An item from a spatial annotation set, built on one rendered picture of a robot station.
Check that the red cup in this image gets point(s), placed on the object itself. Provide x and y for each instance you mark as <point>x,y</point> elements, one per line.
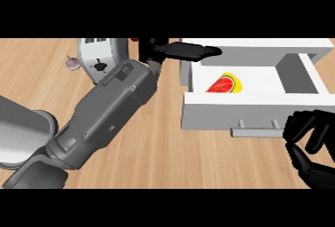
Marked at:
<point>135,39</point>

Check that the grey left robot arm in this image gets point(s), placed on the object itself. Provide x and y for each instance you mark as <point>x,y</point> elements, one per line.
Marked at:
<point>110,109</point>

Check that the white cabinet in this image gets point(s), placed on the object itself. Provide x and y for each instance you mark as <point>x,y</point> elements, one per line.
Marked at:
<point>262,47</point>

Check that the purple garlic bulb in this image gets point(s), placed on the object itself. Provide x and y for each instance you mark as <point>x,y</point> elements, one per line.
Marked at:
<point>73,63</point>

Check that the white toaster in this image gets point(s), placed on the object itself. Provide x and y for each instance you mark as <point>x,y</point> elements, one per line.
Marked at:
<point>93,54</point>

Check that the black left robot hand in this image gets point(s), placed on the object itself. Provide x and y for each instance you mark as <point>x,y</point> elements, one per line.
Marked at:
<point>188,50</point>

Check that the watermelon slice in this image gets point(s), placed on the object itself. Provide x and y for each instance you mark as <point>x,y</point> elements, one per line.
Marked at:
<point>223,84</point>

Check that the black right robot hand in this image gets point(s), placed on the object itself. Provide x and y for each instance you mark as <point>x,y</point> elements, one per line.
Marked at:
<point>316,173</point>

